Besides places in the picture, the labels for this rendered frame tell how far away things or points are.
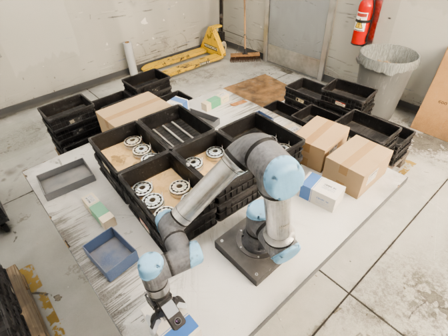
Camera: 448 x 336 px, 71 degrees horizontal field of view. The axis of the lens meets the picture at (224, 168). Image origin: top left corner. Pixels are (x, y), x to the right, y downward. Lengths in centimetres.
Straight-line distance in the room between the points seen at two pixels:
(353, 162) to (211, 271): 90
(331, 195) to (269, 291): 57
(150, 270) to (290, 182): 46
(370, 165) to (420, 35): 243
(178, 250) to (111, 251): 63
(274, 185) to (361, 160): 100
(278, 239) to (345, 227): 56
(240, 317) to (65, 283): 146
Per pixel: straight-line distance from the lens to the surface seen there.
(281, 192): 88
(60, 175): 211
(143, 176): 165
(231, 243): 144
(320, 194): 164
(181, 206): 103
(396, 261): 253
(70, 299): 239
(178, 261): 98
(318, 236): 157
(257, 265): 139
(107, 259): 156
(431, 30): 397
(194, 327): 121
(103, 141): 194
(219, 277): 141
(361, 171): 172
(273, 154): 87
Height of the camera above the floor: 191
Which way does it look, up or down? 40 degrees down
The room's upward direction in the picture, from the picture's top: 2 degrees counter-clockwise
